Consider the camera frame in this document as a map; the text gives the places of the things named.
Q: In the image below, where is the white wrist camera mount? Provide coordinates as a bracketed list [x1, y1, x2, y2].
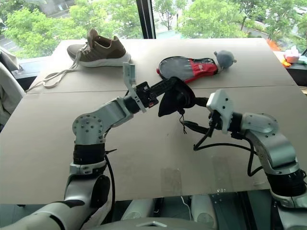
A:
[122, 61, 147, 114]
[206, 89, 235, 134]

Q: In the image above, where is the brown sneaker with white sole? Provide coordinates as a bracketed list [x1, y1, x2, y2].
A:
[25, 28, 132, 93]

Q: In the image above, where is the thin white cable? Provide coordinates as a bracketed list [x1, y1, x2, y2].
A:
[180, 195, 192, 220]

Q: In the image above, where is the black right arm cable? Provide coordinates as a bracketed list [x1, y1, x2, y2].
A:
[193, 128, 265, 177]

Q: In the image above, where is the white paper bag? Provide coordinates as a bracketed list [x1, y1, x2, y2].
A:
[0, 46, 20, 73]

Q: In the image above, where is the black window frame post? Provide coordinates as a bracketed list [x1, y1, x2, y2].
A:
[136, 0, 157, 40]

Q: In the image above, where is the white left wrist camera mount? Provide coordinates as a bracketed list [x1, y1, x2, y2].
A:
[122, 61, 147, 114]

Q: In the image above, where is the red and black mesh bag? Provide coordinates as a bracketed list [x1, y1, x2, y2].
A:
[156, 56, 220, 84]

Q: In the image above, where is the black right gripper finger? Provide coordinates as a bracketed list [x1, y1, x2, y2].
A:
[183, 121, 213, 135]
[193, 96, 212, 107]

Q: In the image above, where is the white rounded shape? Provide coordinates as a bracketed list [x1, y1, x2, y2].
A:
[121, 198, 155, 222]
[191, 194, 218, 226]

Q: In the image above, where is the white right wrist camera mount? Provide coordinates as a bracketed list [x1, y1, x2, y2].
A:
[206, 89, 235, 134]

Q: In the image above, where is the black drawstring pouch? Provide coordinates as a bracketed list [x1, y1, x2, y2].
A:
[157, 77, 198, 134]

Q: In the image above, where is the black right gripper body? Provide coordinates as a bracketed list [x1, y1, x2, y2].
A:
[207, 109, 223, 138]

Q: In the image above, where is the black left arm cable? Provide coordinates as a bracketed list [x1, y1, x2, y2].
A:
[103, 148, 116, 207]

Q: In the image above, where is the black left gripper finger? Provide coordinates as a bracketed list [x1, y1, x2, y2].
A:
[152, 77, 185, 96]

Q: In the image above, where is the grey plush toy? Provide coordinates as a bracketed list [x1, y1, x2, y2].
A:
[213, 49, 238, 71]

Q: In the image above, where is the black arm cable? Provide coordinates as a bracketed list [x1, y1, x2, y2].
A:
[193, 128, 265, 177]
[103, 148, 116, 207]

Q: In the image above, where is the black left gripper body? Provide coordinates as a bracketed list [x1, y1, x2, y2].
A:
[135, 81, 160, 109]

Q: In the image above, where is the pink tissue box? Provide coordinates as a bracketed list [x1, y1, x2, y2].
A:
[283, 45, 301, 64]

